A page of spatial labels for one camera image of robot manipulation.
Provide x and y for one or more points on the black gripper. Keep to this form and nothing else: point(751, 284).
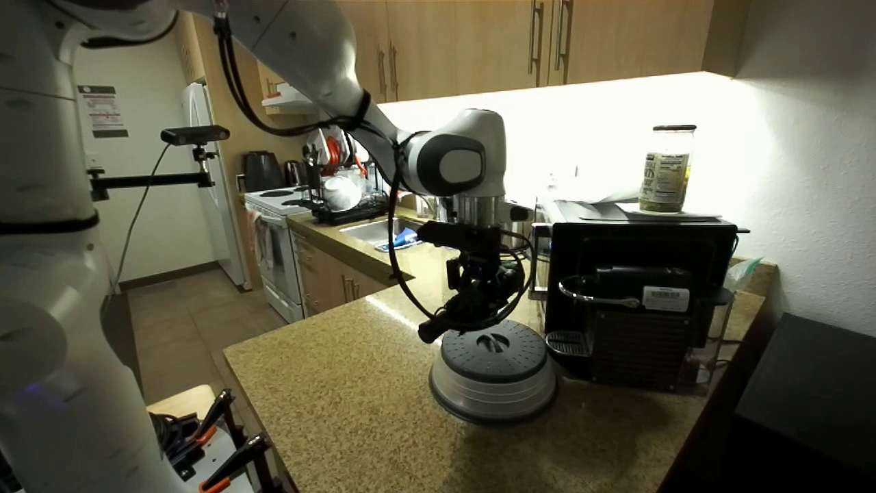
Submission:
point(474, 267)

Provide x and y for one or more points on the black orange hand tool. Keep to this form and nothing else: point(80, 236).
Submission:
point(238, 462)
point(206, 427)

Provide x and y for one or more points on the blue cloth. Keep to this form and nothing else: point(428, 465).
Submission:
point(400, 239)

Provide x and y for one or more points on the black side furniture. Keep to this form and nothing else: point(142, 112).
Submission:
point(812, 402)

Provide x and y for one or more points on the black coffee machine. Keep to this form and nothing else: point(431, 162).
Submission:
point(639, 345)

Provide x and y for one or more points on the red white plastic bag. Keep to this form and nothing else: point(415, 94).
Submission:
point(344, 187)

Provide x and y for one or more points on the glass jar with label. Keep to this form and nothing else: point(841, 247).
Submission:
point(666, 173)

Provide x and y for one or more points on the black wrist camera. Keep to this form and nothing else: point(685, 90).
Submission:
point(440, 235)

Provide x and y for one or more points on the paper notice sheet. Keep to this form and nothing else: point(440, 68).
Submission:
point(103, 112)

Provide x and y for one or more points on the black flat pan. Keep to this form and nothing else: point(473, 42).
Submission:
point(347, 216)

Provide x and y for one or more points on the grey round microwave cover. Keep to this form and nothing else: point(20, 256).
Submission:
point(495, 379)

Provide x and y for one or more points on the black camera on stand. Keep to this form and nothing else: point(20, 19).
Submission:
point(196, 135)

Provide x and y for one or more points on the wooden upper cabinets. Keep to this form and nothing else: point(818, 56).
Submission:
point(455, 42)

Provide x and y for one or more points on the white kitchen stove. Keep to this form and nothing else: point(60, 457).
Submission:
point(276, 256)

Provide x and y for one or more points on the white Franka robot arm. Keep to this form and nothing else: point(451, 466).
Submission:
point(55, 275)

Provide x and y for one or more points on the black silver microwave oven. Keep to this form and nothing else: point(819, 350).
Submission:
point(639, 239)

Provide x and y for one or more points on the wooden lower cabinet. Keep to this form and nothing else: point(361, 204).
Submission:
point(324, 277)

